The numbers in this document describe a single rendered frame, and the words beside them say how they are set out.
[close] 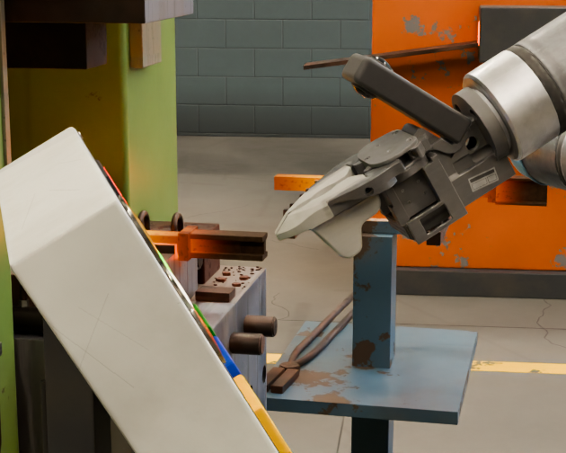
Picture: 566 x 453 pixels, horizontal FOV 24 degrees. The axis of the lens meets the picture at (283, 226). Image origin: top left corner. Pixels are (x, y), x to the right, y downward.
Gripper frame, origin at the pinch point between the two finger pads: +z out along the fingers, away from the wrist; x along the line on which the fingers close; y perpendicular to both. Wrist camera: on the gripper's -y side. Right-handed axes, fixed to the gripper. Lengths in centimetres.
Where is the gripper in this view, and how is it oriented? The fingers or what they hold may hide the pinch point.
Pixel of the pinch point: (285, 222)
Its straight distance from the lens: 113.5
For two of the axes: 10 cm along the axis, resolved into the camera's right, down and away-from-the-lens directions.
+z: -8.4, 5.3, -0.9
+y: 4.9, 8.2, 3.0
